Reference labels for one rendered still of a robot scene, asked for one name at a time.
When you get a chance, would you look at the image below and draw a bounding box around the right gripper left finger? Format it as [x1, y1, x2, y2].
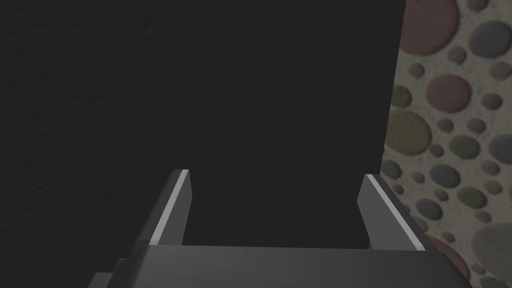
[135, 168, 193, 247]

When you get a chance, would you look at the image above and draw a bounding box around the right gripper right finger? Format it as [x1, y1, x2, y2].
[356, 173, 438, 252]

